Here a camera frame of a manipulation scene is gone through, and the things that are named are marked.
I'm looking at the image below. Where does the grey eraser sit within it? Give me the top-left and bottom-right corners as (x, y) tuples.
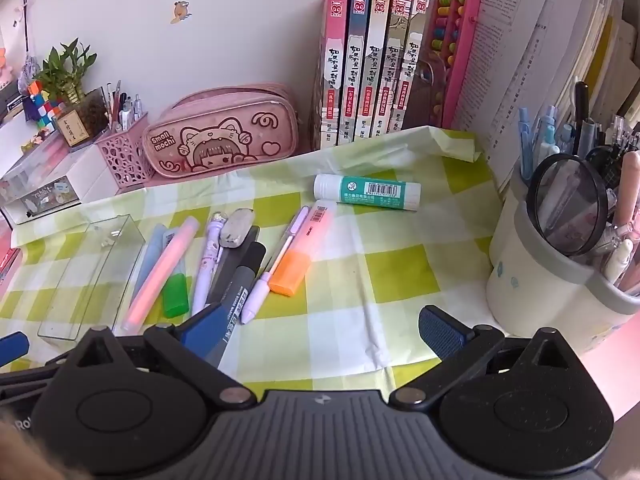
(220, 208), (257, 249)

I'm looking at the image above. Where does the pink abacus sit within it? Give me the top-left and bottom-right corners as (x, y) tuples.
(429, 0), (484, 132)

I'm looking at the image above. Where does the lucky bamboo plant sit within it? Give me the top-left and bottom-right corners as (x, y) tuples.
(34, 37), (98, 106)

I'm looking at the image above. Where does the white round pen cup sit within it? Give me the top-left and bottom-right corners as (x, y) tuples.
(486, 160), (640, 357)

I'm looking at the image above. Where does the colourful puzzle cube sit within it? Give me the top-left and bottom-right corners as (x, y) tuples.
(22, 80), (69, 128)

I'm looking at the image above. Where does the stack of papers and notebooks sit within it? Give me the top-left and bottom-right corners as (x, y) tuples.
(451, 0), (640, 197)

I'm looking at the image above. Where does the light blue pen tube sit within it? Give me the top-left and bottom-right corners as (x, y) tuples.
(131, 223), (168, 311)

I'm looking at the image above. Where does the silver phone-shaped eraser case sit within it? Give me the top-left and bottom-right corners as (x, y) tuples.
(206, 225), (261, 306)

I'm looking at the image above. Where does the clear acrylic bookend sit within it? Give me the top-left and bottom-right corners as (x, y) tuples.
(412, 52), (449, 131)

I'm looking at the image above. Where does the pale pink spine comic book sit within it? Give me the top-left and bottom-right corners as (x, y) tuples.
(377, 0), (415, 134)

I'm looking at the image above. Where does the pink perforated pen holder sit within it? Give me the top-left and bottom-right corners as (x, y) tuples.
(95, 112), (151, 192)

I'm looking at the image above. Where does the black flat box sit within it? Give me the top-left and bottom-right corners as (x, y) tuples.
(0, 85), (27, 126)

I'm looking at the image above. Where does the blue spine comic book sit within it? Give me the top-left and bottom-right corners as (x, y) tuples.
(340, 0), (374, 147)

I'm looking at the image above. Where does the white green glue stick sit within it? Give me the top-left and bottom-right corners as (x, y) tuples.
(314, 173), (422, 214)

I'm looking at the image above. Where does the grey spine comic book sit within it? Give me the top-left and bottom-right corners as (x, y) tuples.
(395, 0), (432, 129)

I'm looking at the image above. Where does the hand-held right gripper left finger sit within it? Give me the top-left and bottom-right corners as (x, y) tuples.
(60, 302), (255, 409)

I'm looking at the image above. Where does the cream spine comic book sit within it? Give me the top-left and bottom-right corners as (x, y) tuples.
(362, 0), (392, 139)

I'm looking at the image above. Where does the black mesh pen holder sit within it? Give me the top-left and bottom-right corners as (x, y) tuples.
(585, 132), (640, 187)

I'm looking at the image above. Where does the green checked tablecloth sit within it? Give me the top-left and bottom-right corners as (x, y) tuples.
(0, 125), (507, 397)

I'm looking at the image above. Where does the green highlighter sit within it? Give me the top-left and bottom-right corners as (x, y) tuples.
(161, 227), (191, 319)

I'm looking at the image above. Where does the slim lilac pen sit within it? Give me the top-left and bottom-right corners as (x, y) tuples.
(240, 205), (312, 325)

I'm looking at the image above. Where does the black magnifying glass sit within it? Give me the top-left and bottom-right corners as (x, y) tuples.
(525, 152), (610, 259)

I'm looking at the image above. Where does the white desktop drawer organizer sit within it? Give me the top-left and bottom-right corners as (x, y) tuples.
(0, 145), (122, 227)

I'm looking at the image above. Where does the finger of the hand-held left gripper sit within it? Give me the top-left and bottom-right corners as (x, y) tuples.
(0, 332), (29, 369)
(0, 366), (65, 402)

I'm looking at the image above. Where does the pink cartoon pencil case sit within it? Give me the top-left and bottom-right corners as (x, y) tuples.
(142, 85), (302, 179)

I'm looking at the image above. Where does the pink highlighter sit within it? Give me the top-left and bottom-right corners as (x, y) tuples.
(122, 216), (201, 334)

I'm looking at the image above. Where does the glass vase with label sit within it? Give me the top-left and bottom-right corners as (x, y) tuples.
(55, 87), (114, 150)

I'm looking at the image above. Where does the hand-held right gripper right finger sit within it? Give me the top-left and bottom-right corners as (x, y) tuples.
(390, 305), (586, 409)

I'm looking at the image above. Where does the orange highlighter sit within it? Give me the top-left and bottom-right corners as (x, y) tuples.
(268, 200), (337, 296)

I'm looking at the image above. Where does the cluster of pens and pencils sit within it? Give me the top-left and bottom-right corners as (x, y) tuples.
(102, 80), (146, 133)

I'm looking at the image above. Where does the lilac cartoon pen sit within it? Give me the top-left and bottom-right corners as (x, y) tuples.
(191, 211), (230, 317)

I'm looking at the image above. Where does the clear plastic box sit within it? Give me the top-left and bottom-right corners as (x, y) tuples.
(37, 214), (147, 347)

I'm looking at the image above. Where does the black marker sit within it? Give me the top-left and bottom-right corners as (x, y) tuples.
(202, 241), (268, 368)

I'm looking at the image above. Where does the cluster of pastel pens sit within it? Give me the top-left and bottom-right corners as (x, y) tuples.
(517, 80), (640, 297)

